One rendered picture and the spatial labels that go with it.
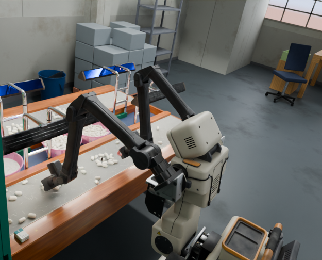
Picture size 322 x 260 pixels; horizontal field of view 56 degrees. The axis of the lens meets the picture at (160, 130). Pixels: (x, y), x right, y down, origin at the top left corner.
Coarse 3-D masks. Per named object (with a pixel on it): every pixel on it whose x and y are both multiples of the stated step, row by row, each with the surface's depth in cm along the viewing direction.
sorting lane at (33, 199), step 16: (160, 128) 252; (112, 144) 217; (160, 144) 229; (80, 160) 193; (128, 160) 203; (32, 176) 172; (80, 176) 179; (112, 176) 185; (32, 192) 161; (48, 192) 163; (64, 192) 165; (80, 192) 167; (16, 208) 149; (32, 208) 151; (48, 208) 153; (16, 224) 141
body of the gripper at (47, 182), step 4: (48, 176) 159; (52, 176) 156; (44, 180) 157; (48, 180) 157; (52, 180) 155; (44, 184) 156; (48, 184) 157; (52, 184) 155; (44, 188) 156; (48, 188) 157; (52, 188) 158
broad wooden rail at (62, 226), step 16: (128, 176) 183; (144, 176) 193; (96, 192) 166; (112, 192) 169; (128, 192) 184; (64, 208) 151; (80, 208) 153; (96, 208) 162; (112, 208) 176; (32, 224) 139; (48, 224) 141; (64, 224) 144; (80, 224) 156; (96, 224) 169; (16, 240) 130; (32, 240) 132; (48, 240) 139; (64, 240) 150; (16, 256) 126; (32, 256) 135; (48, 256) 144
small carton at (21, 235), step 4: (20, 228) 134; (16, 232) 132; (20, 232) 132; (24, 232) 132; (16, 236) 131; (20, 236) 130; (24, 236) 130; (28, 236) 132; (20, 240) 130; (24, 240) 131
